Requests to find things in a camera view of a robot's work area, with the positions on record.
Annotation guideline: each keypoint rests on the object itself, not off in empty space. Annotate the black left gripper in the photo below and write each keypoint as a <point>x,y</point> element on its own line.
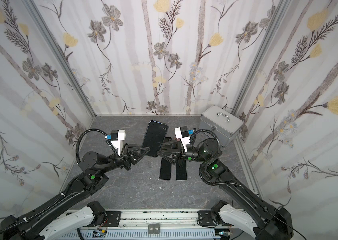
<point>125,156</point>

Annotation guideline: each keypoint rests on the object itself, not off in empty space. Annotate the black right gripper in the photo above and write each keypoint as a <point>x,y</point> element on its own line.
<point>180,153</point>

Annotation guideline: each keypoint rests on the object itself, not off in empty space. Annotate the black smartphone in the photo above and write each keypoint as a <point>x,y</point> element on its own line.
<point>181,171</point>

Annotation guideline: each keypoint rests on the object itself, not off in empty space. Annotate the black phone case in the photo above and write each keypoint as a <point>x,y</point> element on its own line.
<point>167,139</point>
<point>154,137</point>

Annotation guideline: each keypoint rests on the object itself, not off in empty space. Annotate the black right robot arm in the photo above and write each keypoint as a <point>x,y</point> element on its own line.
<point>259,219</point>

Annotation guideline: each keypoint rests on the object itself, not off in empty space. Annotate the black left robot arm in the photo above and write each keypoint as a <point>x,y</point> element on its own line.
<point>94,167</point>

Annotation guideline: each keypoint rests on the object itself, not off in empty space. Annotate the silver aluminium case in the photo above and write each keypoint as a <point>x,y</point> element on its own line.
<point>223,124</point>

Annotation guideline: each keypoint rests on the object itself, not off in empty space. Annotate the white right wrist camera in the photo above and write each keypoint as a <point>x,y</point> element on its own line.
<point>184,134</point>

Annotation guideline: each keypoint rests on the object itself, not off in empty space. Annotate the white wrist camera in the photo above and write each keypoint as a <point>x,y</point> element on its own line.
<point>184,134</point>
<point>117,138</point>

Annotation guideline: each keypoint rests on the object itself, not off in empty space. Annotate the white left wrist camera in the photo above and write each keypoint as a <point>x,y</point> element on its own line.
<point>117,138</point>

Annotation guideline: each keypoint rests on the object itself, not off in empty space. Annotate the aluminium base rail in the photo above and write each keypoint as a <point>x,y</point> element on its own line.
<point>67,226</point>

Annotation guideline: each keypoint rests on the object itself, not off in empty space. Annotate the white slotted cable duct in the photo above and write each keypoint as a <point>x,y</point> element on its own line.
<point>141,234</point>

